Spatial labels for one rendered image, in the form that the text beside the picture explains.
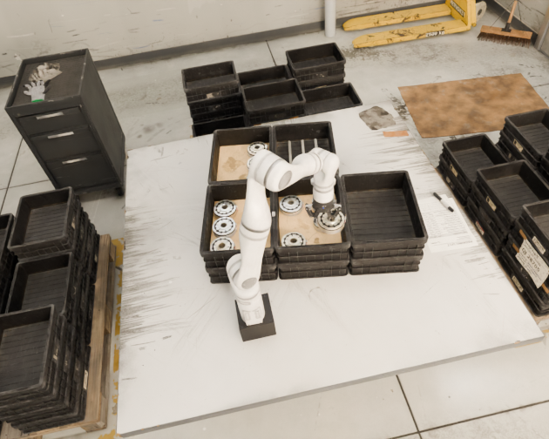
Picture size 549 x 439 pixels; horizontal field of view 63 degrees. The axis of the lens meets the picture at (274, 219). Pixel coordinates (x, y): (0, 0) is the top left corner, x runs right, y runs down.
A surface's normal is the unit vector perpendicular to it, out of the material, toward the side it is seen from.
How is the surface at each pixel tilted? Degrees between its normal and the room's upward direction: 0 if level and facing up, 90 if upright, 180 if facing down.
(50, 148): 90
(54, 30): 90
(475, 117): 2
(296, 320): 0
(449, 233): 0
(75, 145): 90
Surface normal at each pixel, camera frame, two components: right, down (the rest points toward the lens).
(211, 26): 0.19, 0.72
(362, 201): -0.08, -0.66
